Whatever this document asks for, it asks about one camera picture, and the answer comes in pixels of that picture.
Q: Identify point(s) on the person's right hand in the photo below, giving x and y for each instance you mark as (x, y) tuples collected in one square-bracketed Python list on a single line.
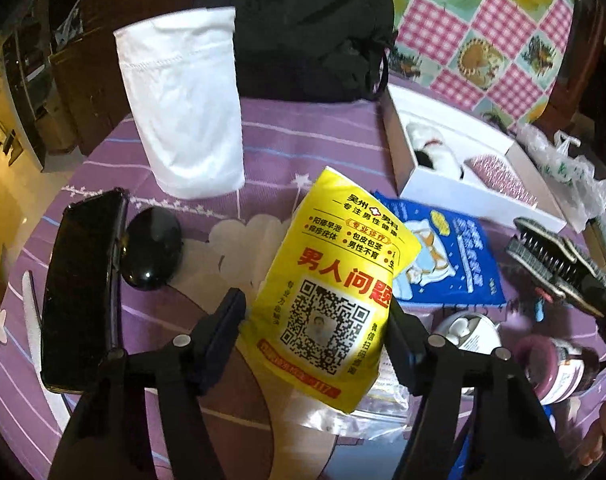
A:
[(605, 425)]

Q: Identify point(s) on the white cardboard box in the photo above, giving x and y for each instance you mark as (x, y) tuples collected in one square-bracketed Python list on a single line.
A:
[(433, 187)]

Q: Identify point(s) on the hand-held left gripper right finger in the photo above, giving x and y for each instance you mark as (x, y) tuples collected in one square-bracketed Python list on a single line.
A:
[(400, 341)]

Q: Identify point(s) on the flat transparent plastic pouch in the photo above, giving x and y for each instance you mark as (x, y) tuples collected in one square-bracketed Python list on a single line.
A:
[(388, 405)]

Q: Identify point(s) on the blue tissue packet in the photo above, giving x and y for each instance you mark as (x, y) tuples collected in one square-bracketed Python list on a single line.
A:
[(463, 255)]

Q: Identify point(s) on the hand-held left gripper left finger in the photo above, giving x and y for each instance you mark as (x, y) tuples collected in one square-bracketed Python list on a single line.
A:
[(222, 331)]

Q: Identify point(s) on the white round container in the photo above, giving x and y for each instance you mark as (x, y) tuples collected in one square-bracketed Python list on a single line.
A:
[(465, 331)]

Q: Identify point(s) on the black backpack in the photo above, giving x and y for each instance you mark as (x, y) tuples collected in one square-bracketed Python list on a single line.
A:
[(303, 30)]

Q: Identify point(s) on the clear white plastic bag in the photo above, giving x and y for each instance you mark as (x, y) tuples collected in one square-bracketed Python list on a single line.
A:
[(568, 170)]

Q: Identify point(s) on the pink checkered printed tablecloth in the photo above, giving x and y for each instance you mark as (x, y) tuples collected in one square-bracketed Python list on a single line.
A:
[(483, 20)]

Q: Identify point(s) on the purple striped blanket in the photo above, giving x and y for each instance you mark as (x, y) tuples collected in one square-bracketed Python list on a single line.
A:
[(268, 135)]

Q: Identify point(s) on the purple lidded jar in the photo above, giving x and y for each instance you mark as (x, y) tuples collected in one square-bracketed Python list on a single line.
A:
[(558, 367)]

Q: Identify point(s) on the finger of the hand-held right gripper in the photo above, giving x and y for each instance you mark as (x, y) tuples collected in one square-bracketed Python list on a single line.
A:
[(545, 237), (548, 272)]

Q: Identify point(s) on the white folded cloth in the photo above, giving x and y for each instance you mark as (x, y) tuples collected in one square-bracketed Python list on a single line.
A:
[(183, 100)]

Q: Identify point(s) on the glossy black oval case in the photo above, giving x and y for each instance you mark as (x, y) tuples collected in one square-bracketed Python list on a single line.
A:
[(150, 245)]

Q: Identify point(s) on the pink patterned soft item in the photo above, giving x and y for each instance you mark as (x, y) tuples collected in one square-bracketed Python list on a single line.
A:
[(503, 176)]

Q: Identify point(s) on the brown wooden cabinet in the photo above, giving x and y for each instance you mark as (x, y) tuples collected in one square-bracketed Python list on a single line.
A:
[(93, 90)]

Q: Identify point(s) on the black smartphone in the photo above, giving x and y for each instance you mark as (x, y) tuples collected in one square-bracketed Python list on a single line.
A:
[(78, 290)]

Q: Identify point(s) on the white and black sock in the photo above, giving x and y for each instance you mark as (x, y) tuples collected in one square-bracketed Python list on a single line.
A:
[(425, 137)]

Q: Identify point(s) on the yellow tissue packet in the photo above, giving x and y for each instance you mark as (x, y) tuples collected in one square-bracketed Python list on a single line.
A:
[(323, 270)]

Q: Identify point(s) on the dark wooden furniture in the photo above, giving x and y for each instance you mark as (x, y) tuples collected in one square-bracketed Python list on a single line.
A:
[(578, 85)]

